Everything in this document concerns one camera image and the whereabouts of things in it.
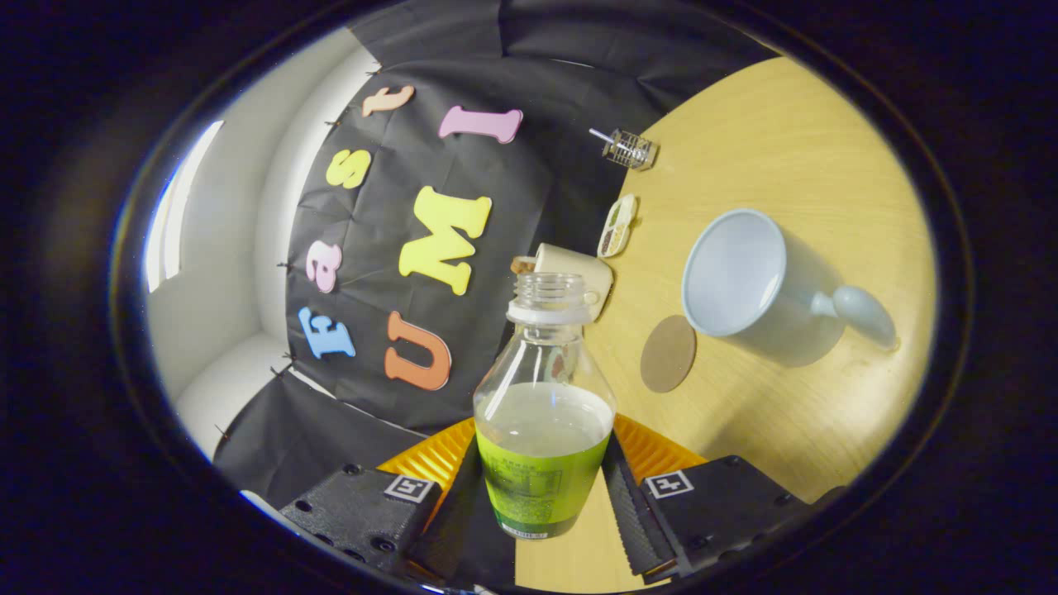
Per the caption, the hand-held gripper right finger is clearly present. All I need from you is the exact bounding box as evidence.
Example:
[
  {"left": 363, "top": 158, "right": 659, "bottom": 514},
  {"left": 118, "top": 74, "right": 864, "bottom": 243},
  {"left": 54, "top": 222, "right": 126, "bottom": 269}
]
[{"left": 602, "top": 413, "right": 848, "bottom": 583}]

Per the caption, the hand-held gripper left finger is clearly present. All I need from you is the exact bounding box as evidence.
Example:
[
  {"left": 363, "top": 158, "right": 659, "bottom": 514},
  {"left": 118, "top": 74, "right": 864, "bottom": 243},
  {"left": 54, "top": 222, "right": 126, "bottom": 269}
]
[{"left": 277, "top": 416, "right": 517, "bottom": 589}]

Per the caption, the round brown coaster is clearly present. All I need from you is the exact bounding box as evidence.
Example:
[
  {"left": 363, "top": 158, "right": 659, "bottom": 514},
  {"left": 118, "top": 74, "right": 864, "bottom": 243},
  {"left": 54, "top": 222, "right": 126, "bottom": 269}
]
[{"left": 640, "top": 314, "right": 698, "bottom": 394}]

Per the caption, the clear juice bottle green label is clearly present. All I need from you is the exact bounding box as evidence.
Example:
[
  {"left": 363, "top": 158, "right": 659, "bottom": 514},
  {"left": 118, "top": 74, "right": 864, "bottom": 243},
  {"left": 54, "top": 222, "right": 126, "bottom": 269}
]
[{"left": 473, "top": 272, "right": 617, "bottom": 540}]

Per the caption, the pale grey cup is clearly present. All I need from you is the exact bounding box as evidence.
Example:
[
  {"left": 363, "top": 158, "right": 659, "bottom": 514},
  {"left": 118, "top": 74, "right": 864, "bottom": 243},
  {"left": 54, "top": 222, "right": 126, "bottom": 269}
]
[{"left": 681, "top": 208, "right": 900, "bottom": 369}]

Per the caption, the white toaster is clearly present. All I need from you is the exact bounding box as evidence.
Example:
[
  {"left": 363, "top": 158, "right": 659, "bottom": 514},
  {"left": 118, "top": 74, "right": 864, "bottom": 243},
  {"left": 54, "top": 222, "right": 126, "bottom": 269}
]
[{"left": 533, "top": 242, "right": 614, "bottom": 323}]

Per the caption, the white divided snack tray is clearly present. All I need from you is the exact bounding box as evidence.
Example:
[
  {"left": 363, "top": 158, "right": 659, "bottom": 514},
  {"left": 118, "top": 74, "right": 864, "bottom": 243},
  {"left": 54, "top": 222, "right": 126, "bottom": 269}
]
[{"left": 597, "top": 193, "right": 638, "bottom": 259}]

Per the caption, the wooden table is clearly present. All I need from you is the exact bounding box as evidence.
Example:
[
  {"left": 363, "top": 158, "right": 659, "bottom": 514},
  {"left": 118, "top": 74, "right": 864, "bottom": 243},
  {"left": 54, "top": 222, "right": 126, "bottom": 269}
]
[{"left": 514, "top": 56, "right": 939, "bottom": 594}]

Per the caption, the large ceiling light panel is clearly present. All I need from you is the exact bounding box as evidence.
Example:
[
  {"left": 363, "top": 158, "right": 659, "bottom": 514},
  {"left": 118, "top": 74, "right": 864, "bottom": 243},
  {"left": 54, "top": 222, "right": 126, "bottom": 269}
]
[{"left": 145, "top": 120, "right": 224, "bottom": 294}]

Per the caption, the clear glass tumbler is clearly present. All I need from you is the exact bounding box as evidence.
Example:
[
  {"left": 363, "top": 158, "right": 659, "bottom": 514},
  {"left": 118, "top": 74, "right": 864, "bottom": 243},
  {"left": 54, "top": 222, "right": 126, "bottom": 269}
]
[{"left": 602, "top": 130, "right": 660, "bottom": 171}]

